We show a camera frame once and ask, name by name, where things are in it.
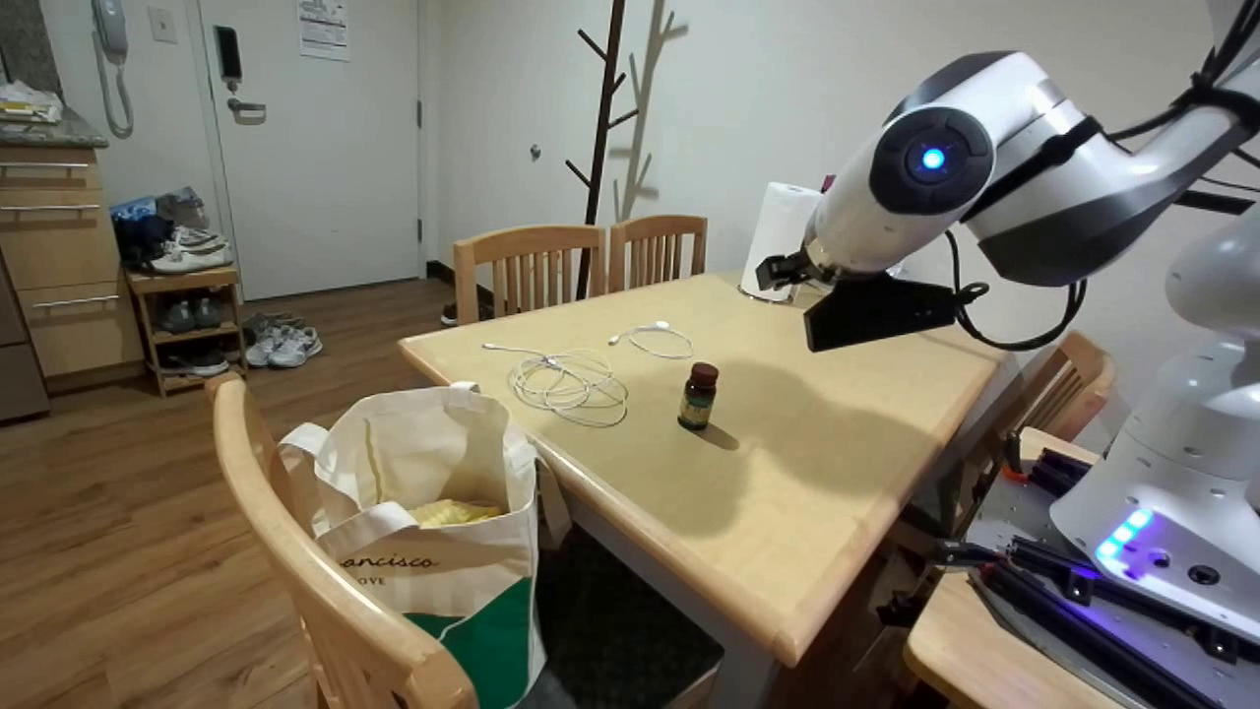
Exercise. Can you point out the black wrist camera block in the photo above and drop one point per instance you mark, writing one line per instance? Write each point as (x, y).
(872, 309)

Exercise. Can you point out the wooden shoe rack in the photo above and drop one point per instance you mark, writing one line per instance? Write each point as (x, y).
(191, 325)

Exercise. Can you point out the wooden chair with bag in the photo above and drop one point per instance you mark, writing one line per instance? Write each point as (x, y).
(359, 650)

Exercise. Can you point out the wooden chair far side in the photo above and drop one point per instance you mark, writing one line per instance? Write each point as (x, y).
(654, 248)

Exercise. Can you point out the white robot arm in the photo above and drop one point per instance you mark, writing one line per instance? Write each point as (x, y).
(1041, 184)

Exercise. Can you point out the white door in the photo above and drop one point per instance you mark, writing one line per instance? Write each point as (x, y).
(317, 113)

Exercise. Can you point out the wooden drawer cabinet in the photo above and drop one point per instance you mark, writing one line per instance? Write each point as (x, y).
(65, 262)

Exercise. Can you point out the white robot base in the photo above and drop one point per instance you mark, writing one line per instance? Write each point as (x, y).
(1171, 506)

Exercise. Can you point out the small brown glass bottle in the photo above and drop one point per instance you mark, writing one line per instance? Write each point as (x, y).
(698, 395)

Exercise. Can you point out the white tote bag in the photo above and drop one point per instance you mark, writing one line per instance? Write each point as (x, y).
(426, 497)

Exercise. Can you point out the wooden chair near middle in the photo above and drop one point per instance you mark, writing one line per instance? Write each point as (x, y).
(524, 268)

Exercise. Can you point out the white sneakers on floor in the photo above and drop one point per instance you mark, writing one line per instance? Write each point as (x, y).
(287, 347)

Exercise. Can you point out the coat rack tree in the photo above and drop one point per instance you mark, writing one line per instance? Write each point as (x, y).
(616, 175)

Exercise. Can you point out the white sneakers on rack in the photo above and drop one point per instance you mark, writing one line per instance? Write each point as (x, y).
(191, 254)

